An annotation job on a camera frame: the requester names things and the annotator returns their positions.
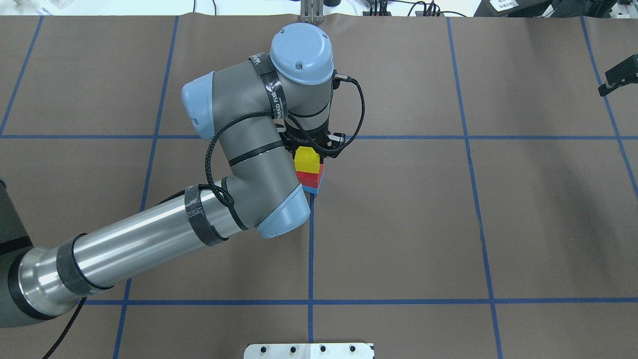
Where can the aluminium frame post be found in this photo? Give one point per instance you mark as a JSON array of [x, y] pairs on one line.
[[311, 11]]

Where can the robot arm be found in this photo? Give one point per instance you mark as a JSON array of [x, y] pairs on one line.
[[253, 114]]

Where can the red cube block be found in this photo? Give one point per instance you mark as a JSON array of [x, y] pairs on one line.
[[311, 180]]

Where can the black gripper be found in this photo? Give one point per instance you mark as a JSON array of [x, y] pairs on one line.
[[302, 139]]

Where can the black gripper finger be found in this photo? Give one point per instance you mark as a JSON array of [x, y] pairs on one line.
[[622, 74]]

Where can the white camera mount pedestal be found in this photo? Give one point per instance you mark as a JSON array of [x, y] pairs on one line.
[[310, 351]]

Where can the yellow cube block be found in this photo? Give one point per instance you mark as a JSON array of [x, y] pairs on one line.
[[307, 160]]

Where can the blue cube block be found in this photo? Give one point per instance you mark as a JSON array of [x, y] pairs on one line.
[[314, 189]]

